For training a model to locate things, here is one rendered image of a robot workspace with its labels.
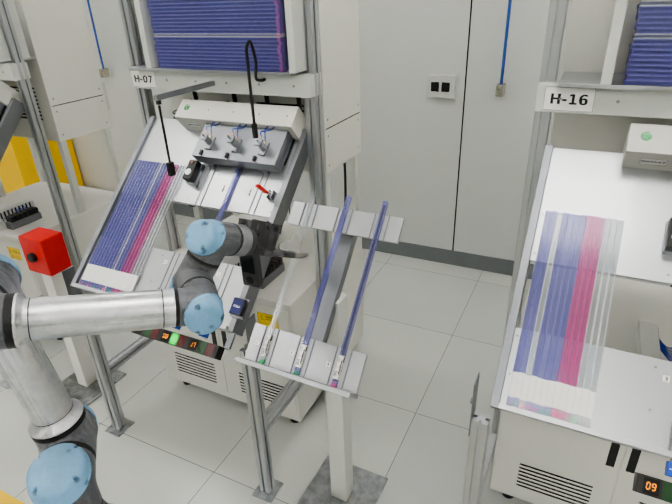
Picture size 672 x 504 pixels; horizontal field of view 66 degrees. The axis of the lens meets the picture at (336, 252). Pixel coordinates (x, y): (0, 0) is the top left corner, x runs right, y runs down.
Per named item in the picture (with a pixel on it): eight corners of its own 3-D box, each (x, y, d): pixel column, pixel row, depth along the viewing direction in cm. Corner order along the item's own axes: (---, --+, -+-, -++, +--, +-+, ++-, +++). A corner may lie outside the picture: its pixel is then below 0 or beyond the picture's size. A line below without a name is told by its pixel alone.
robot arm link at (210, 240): (174, 244, 108) (193, 209, 106) (208, 247, 118) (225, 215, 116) (199, 265, 105) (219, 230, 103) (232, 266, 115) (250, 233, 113)
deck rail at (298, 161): (242, 336, 159) (232, 331, 153) (237, 335, 160) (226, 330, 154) (314, 139, 179) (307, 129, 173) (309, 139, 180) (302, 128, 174)
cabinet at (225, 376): (300, 433, 211) (289, 306, 183) (169, 386, 240) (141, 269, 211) (363, 344, 263) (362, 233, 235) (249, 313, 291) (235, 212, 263)
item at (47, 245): (85, 407, 229) (32, 251, 194) (49, 392, 239) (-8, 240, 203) (126, 374, 248) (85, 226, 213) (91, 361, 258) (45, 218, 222)
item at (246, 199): (277, 224, 170) (271, 217, 166) (130, 198, 197) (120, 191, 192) (309, 138, 179) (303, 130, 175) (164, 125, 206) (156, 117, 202)
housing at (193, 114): (306, 150, 179) (290, 126, 167) (195, 138, 199) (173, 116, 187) (314, 131, 182) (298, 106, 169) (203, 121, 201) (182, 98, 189)
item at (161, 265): (234, 329, 158) (229, 326, 155) (82, 286, 184) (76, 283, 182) (255, 271, 163) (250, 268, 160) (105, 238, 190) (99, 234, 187)
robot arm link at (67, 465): (38, 543, 104) (16, 498, 97) (45, 490, 115) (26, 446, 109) (102, 522, 107) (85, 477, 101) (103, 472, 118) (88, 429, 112)
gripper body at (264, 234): (285, 225, 129) (258, 221, 118) (279, 259, 129) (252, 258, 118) (259, 221, 132) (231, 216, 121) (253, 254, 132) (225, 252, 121)
